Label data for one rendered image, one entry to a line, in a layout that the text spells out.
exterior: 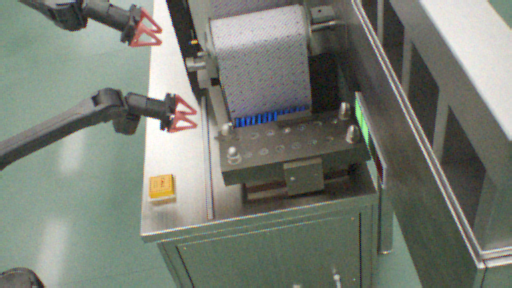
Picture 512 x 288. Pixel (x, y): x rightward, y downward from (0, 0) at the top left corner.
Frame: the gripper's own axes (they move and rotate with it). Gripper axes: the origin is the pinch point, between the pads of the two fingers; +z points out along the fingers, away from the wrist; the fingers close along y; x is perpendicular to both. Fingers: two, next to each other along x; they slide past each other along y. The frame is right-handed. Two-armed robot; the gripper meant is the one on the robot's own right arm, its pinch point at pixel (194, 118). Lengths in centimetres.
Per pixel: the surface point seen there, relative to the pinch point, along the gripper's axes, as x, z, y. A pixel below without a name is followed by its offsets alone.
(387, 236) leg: -46, 102, -15
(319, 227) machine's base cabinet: -7.3, 39.4, 25.1
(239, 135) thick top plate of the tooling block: 3.9, 11.8, 7.2
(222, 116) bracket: -2.5, 10.2, -8.0
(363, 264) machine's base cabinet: -20, 62, 25
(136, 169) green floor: -117, 10, -95
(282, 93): 16.7, 20.2, 0.3
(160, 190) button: -18.7, -4.0, 12.4
